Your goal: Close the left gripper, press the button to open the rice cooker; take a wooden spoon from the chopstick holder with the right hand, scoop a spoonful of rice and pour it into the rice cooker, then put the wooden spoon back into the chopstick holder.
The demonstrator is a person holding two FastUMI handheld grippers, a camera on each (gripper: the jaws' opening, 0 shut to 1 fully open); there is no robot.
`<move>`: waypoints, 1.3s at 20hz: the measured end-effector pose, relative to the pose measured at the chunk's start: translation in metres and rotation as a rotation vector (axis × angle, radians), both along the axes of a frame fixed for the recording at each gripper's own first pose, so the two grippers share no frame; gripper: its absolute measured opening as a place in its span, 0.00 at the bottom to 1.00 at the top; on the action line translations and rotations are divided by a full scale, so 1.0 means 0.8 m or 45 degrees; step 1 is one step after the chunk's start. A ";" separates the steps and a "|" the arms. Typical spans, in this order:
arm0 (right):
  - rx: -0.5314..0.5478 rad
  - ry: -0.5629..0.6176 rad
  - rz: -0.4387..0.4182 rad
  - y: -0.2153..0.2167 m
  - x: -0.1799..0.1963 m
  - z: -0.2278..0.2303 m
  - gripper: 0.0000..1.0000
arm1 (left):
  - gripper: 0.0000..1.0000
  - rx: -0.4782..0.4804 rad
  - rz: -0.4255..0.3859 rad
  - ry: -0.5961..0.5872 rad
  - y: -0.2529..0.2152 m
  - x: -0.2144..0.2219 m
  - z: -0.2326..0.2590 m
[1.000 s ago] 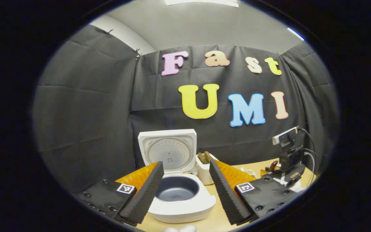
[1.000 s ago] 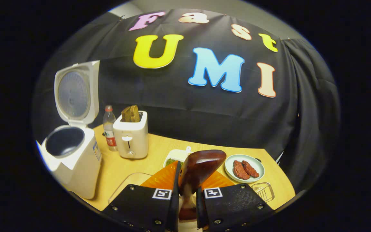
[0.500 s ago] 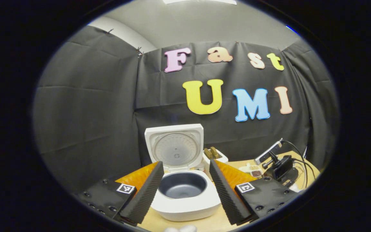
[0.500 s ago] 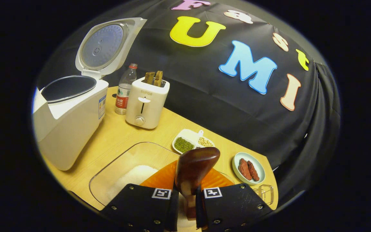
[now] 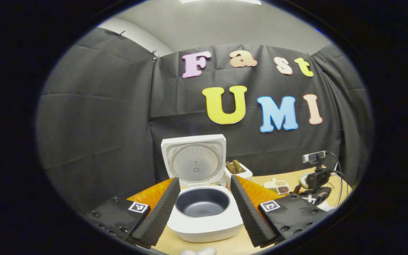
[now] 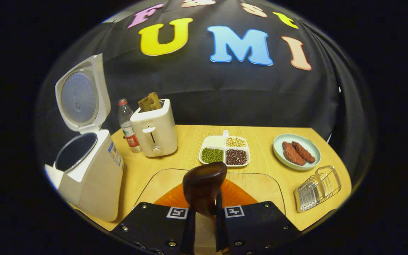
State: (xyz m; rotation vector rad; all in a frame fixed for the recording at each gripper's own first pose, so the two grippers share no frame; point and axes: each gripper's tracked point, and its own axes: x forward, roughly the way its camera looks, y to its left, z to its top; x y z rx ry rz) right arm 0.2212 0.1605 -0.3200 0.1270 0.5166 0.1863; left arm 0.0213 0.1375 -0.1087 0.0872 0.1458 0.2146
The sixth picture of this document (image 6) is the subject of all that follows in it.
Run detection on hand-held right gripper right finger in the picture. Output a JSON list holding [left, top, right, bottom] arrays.
[[215, 179, 302, 255]]

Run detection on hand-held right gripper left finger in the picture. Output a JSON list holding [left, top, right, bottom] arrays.
[[111, 191, 196, 255]]

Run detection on dark wooden spoon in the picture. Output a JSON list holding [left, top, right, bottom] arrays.
[[182, 162, 228, 218]]

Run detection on white rice cooker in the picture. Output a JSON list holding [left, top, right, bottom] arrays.
[[45, 53, 125, 222]]

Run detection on clear chopstick holder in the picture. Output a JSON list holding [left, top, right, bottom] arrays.
[[294, 165, 342, 213]]

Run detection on dark red beans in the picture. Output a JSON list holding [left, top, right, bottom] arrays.
[[226, 149, 248, 165]]

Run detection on green mung beans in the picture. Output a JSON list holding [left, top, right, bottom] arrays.
[[201, 148, 224, 164]]

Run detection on white divided dish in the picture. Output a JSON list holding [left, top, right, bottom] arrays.
[[199, 130, 250, 168]]

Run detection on white toaster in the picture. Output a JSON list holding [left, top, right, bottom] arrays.
[[130, 98, 178, 158]]

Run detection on red sausage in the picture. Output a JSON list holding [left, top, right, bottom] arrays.
[[292, 141, 316, 163], [282, 142, 306, 166]]

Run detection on pale green plate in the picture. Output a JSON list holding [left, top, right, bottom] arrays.
[[273, 134, 321, 171]]

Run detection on clear water bottle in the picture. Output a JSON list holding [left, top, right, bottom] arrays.
[[118, 98, 142, 153]]

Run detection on brown toast slice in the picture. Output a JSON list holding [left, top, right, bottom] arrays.
[[148, 92, 163, 110], [138, 96, 153, 112]]

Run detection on black backdrop cloth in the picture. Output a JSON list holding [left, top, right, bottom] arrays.
[[36, 0, 374, 199]]

